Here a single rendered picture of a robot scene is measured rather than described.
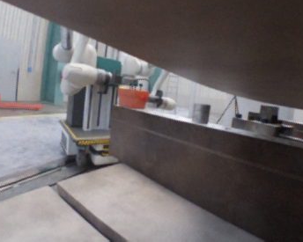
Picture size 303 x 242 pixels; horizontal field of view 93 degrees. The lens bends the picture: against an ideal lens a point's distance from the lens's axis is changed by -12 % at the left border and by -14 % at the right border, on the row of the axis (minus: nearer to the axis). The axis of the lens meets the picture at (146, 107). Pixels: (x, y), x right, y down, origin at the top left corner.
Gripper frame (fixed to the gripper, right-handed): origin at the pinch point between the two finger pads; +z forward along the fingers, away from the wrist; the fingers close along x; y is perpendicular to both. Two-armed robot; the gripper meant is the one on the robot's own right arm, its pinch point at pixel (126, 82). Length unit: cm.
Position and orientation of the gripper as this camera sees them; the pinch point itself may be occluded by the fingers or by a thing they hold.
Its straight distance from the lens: 104.2
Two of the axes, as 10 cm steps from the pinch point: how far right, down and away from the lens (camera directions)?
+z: 7.0, 0.3, 7.2
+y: 1.2, -9.9, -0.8
